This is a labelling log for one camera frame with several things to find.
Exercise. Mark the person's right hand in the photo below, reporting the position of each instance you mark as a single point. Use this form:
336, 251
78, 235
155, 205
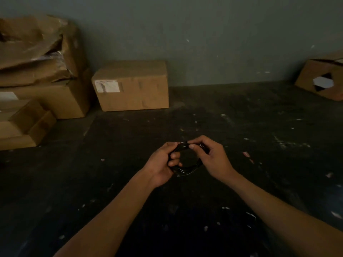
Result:
217, 160

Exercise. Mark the person's left hand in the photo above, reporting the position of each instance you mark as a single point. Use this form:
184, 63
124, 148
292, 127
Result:
158, 165

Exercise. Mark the person's left forearm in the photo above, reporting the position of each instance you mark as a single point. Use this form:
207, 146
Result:
112, 216

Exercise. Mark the person's right forearm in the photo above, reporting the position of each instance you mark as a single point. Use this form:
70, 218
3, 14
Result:
284, 219

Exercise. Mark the sealed cardboard box white label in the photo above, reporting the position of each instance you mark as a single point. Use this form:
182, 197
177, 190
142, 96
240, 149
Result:
134, 88

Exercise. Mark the large cardboard box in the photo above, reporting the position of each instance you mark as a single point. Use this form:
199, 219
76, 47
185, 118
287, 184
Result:
64, 99

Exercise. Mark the flat cardboard box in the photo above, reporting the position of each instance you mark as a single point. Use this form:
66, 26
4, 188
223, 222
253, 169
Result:
21, 115
40, 131

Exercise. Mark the cardboard box diamond cutout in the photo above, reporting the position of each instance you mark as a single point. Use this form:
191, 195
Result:
308, 77

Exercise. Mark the torn open cardboard box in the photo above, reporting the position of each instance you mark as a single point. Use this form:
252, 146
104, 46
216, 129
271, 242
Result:
34, 45

